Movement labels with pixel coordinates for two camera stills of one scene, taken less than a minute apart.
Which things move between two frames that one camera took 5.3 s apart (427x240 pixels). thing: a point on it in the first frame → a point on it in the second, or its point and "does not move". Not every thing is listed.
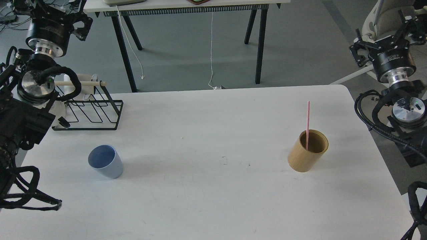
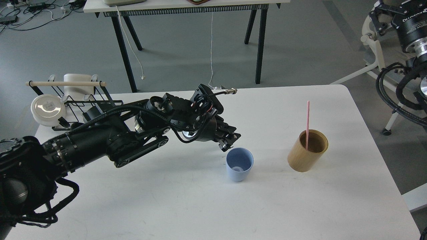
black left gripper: x=49 y=31 → x=208 y=128
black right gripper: x=395 y=64 → x=412 y=25
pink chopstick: x=308 y=121 does not move
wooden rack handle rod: x=68 y=83 does not move
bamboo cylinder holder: x=301 y=159 does not move
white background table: x=119 y=9 does not move
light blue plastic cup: x=106 y=159 → x=239 y=162
